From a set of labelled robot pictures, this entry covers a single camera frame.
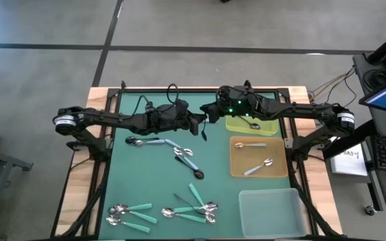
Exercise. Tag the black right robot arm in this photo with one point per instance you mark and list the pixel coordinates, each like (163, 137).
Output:
(300, 108)

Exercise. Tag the caster wheel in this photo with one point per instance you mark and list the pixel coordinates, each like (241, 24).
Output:
(370, 210)

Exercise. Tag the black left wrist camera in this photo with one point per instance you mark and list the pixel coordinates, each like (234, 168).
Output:
(182, 106)

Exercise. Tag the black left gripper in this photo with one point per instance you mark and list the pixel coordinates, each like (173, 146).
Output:
(169, 122)

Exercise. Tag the green table mat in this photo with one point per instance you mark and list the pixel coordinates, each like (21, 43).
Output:
(152, 180)

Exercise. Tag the black aluminium table frame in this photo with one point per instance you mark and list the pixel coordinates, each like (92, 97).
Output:
(196, 89)

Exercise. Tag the orange plastic bin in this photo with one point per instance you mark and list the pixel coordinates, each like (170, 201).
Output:
(276, 147)

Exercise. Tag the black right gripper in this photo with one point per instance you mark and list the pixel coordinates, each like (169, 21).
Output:
(238, 107)

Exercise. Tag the clear plastic bin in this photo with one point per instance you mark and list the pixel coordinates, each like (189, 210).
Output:
(270, 214)

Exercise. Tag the white printed paper sheet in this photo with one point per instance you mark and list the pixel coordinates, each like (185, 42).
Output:
(347, 164)

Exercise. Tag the yellow plastic bin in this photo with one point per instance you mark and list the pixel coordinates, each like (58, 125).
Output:
(236, 129)

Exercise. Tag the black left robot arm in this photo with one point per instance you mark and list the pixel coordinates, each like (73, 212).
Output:
(112, 118)

